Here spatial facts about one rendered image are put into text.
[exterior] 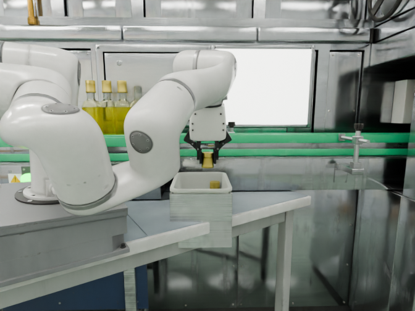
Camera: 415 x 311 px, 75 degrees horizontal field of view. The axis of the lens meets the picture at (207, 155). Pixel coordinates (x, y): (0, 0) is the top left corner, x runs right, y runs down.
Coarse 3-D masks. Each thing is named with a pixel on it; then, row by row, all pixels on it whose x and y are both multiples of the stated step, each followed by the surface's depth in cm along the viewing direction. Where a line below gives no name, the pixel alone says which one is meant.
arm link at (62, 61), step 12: (12, 48) 51; (24, 48) 52; (36, 48) 53; (48, 48) 54; (12, 60) 50; (24, 60) 51; (36, 60) 52; (48, 60) 53; (60, 60) 54; (72, 60) 55; (60, 72) 54; (72, 72) 55; (72, 84) 56; (72, 96) 57
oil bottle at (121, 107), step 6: (120, 102) 99; (126, 102) 100; (114, 108) 99; (120, 108) 99; (126, 108) 100; (114, 114) 100; (120, 114) 100; (126, 114) 100; (120, 120) 100; (120, 126) 100; (120, 132) 101
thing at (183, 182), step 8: (176, 176) 88; (184, 176) 94; (192, 176) 94; (200, 176) 94; (208, 176) 94; (216, 176) 94; (224, 176) 88; (176, 184) 82; (184, 184) 94; (192, 184) 94; (200, 184) 94; (208, 184) 94; (224, 184) 85; (176, 192) 73; (184, 192) 73; (192, 192) 73; (200, 192) 73; (208, 192) 73; (216, 192) 73; (224, 192) 73
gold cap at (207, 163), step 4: (204, 152) 78; (208, 152) 78; (212, 152) 78; (204, 156) 77; (208, 156) 77; (212, 156) 78; (204, 160) 77; (208, 160) 77; (212, 160) 78; (204, 164) 78; (208, 164) 77; (212, 164) 78
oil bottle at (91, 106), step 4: (88, 100) 99; (92, 100) 99; (84, 104) 98; (88, 104) 99; (92, 104) 99; (96, 104) 99; (84, 108) 99; (88, 108) 99; (92, 108) 99; (96, 108) 99; (88, 112) 99; (92, 112) 99; (96, 112) 99; (92, 116) 99; (96, 116) 99; (96, 120) 100
